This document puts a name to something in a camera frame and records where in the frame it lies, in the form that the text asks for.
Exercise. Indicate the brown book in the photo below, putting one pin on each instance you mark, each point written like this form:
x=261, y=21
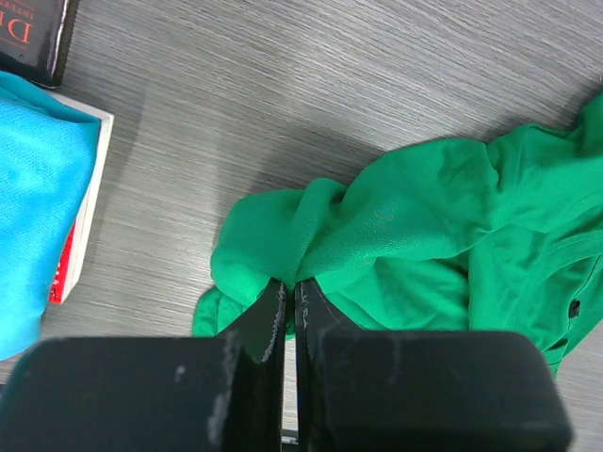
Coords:
x=35, y=39

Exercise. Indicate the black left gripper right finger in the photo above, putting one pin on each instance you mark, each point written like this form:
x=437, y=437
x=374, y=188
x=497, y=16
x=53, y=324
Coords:
x=361, y=390

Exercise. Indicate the green t shirt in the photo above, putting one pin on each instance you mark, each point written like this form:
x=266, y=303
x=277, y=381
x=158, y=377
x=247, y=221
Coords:
x=447, y=235

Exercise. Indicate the blue t shirt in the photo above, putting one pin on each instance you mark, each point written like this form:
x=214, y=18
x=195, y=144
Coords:
x=48, y=153

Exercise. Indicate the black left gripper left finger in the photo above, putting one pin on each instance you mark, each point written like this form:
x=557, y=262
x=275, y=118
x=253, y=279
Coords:
x=221, y=393

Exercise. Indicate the red white book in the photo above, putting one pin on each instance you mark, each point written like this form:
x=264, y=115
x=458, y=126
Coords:
x=73, y=256

